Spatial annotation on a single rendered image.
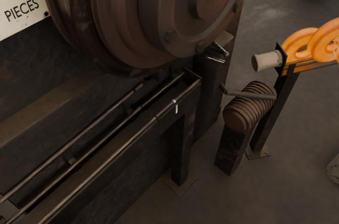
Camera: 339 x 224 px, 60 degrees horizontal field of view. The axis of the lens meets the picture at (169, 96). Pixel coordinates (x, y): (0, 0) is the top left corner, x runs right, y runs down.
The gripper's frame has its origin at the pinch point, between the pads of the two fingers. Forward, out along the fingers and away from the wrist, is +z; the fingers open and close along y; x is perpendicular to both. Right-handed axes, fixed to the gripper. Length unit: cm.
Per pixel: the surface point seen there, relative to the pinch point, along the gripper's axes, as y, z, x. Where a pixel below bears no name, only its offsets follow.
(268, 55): -12.9, 9.9, -15.5
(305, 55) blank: 1.6, 9.0, -17.3
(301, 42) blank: -3.2, 8.9, -10.0
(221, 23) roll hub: -40.4, -7.1, 17.3
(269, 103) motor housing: -9.3, 2.8, -35.6
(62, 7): -70, -11, 29
